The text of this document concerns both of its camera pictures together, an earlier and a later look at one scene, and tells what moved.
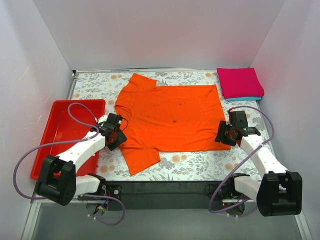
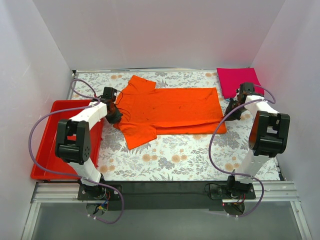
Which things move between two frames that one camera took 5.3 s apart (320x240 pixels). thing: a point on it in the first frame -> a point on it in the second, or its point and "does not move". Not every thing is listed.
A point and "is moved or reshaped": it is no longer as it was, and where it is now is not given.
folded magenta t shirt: (239, 82) does not move
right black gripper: (222, 133) -> (231, 110)
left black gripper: (119, 140) -> (115, 116)
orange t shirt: (175, 118) is moved or reshaped
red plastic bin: (70, 122) does not move
